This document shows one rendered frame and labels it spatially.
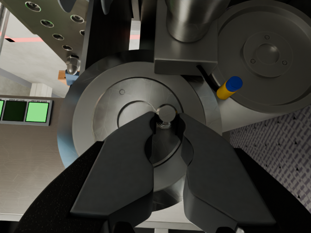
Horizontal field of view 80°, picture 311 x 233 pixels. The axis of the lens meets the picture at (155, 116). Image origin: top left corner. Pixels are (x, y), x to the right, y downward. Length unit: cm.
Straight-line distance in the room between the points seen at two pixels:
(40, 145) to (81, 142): 41
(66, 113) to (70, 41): 34
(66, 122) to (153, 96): 8
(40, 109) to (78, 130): 42
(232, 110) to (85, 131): 14
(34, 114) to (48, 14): 26
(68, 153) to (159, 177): 8
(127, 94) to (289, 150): 21
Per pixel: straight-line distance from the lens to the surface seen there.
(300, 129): 27
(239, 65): 21
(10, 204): 62
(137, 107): 15
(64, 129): 18
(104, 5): 21
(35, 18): 47
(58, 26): 47
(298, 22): 26
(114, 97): 16
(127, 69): 18
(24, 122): 60
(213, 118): 18
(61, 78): 354
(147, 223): 53
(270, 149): 31
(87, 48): 21
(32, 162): 58
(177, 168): 16
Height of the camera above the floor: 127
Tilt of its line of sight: 11 degrees down
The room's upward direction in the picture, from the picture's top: 177 degrees counter-clockwise
